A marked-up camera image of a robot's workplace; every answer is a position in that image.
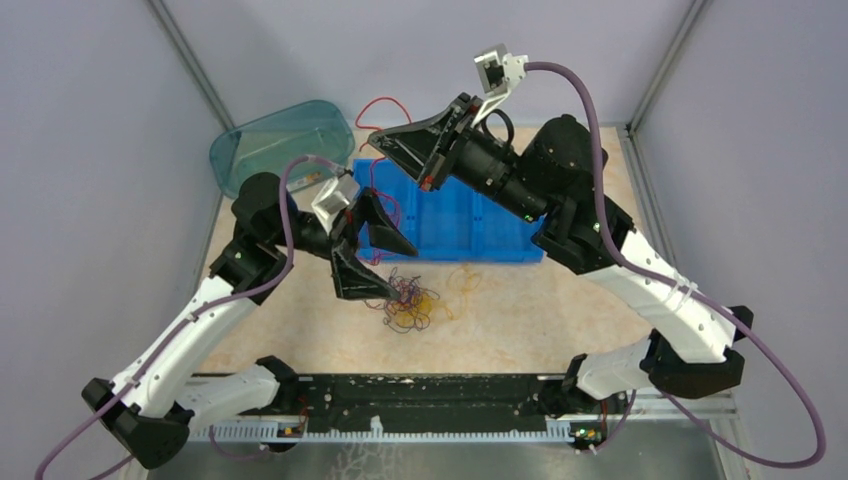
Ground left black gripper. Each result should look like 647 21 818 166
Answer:
271 186 419 299

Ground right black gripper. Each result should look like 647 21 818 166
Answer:
368 93 550 225

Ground colourful wire bundle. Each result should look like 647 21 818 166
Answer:
364 266 458 334

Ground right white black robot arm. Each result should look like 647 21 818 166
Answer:
367 94 752 412

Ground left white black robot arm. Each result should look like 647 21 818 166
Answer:
82 170 417 470

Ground blue three-compartment plastic bin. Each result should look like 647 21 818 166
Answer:
353 159 544 264

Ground teal transparent plastic tub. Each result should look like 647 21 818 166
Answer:
209 100 354 199

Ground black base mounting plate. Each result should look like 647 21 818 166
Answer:
278 372 631 435

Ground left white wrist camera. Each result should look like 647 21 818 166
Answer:
311 170 360 233

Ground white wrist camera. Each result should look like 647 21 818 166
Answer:
311 170 360 233
472 44 529 127

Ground loose yellow wire coil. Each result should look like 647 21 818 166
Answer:
445 264 485 313

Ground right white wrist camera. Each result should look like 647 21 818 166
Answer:
472 44 529 127

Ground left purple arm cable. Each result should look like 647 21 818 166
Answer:
33 155 346 480

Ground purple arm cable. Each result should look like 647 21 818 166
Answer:
523 60 828 470
33 155 346 480

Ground white slotted cable duct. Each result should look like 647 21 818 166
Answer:
189 416 575 444

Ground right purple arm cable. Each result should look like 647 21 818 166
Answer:
523 60 828 470

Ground aluminium frame rail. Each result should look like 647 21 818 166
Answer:
137 374 738 423

